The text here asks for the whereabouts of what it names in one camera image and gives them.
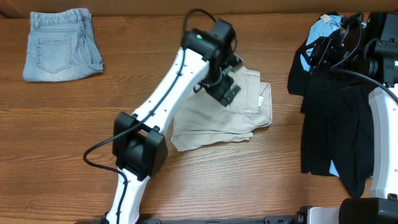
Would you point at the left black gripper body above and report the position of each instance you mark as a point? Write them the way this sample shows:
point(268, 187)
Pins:
point(218, 89)

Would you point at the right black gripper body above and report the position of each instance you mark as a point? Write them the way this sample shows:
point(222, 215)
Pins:
point(327, 54)

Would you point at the beige khaki shorts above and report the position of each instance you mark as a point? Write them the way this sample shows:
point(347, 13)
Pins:
point(201, 120)

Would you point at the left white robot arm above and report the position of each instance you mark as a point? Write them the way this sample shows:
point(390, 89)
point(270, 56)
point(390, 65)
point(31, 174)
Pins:
point(204, 59)

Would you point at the black garment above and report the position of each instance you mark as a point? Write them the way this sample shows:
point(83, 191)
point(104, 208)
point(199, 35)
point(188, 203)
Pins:
point(335, 130)

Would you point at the folded light blue jeans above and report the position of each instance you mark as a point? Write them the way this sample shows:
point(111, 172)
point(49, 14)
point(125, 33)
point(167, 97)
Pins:
point(61, 47)

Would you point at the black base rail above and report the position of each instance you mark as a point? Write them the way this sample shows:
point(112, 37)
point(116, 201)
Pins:
point(298, 218)

